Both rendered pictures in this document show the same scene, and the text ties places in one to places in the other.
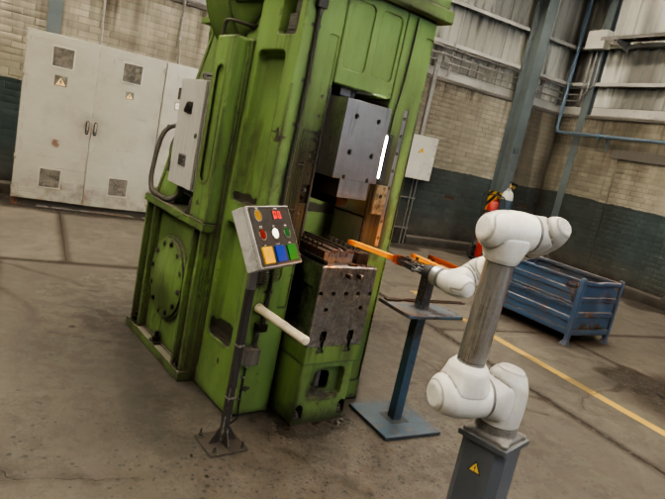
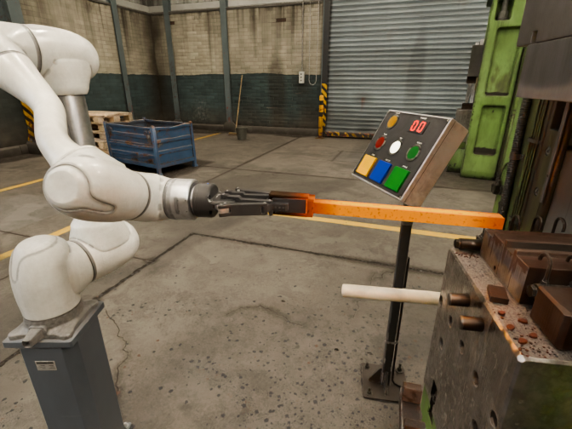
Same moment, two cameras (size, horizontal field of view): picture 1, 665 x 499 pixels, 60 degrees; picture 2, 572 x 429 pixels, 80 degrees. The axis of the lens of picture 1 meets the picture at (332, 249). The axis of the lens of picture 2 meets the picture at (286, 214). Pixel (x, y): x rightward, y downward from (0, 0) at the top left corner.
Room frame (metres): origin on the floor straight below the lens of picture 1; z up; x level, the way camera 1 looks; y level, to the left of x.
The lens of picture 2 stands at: (3.18, -0.79, 1.30)
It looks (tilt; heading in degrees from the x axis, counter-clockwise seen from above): 21 degrees down; 138
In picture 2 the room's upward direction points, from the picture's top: straight up
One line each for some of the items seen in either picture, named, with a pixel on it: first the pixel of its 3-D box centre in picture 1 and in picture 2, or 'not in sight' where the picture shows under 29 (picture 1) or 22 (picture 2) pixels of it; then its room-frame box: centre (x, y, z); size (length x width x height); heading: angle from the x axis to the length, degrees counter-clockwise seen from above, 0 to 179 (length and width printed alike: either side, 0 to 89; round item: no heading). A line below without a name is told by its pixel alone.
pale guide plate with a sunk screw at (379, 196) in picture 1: (378, 199); not in sight; (3.30, -0.20, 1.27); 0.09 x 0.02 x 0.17; 129
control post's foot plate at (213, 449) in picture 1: (222, 435); (385, 374); (2.58, 0.34, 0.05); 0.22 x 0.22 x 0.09; 39
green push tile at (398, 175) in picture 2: (291, 251); (397, 179); (2.61, 0.18, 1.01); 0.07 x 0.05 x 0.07; 154
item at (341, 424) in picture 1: (308, 422); not in sight; (2.96, -0.07, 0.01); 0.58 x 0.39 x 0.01; 129
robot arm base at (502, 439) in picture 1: (498, 426); (50, 316); (2.05, -0.76, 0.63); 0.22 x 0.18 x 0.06; 139
